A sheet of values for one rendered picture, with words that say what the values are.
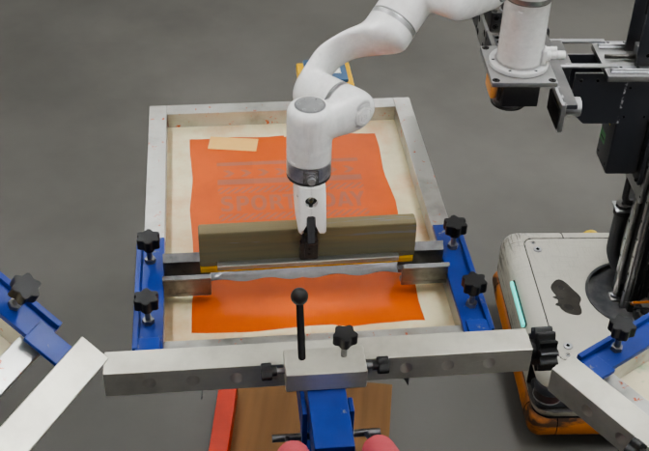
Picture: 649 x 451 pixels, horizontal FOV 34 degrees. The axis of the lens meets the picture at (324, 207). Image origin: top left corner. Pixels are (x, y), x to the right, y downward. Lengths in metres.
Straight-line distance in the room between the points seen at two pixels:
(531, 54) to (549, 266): 1.02
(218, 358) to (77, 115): 2.67
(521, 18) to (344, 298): 0.69
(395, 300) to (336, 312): 0.11
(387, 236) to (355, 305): 0.14
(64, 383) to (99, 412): 1.53
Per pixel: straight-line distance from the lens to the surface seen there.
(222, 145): 2.35
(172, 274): 1.96
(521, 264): 3.15
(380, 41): 1.82
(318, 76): 1.80
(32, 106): 4.39
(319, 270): 2.01
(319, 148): 1.74
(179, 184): 2.23
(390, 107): 2.43
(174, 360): 1.73
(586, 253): 3.23
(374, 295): 1.96
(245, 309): 1.93
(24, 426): 1.51
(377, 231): 1.89
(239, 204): 2.17
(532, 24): 2.25
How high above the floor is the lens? 2.26
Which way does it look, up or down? 37 degrees down
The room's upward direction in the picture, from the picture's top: 2 degrees clockwise
